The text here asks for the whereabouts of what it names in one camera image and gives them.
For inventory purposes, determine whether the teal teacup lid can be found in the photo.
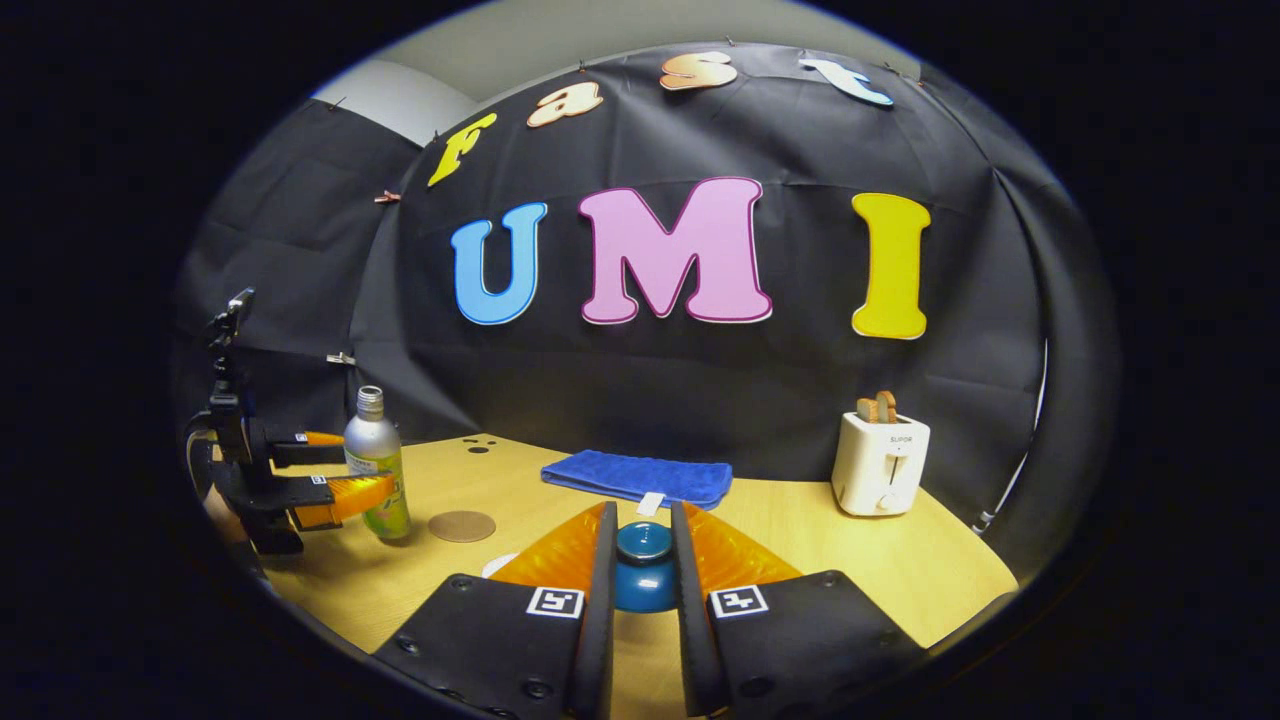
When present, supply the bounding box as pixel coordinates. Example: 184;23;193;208
612;521;681;614

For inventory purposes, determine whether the white hanging cable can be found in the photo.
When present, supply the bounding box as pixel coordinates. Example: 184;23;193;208
975;340;1049;533

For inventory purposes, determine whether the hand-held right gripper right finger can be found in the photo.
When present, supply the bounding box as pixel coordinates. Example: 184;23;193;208
669;500;927;720

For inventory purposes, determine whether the white toaster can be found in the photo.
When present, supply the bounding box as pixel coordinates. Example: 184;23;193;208
832;411;931;517

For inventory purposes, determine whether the silver green-label water bottle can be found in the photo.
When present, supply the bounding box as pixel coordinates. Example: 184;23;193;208
343;386;412;541

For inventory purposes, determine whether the round cork coaster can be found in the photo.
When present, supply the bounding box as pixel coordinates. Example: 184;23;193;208
428;511;497;544

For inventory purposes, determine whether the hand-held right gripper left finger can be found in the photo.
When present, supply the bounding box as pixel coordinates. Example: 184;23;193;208
372;500;620;720

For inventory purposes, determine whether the blue folded towel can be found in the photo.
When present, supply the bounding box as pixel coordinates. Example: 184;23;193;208
541;449;734;517

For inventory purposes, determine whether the black backdrop cloth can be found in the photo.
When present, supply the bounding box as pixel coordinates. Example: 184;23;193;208
175;42;1117;583

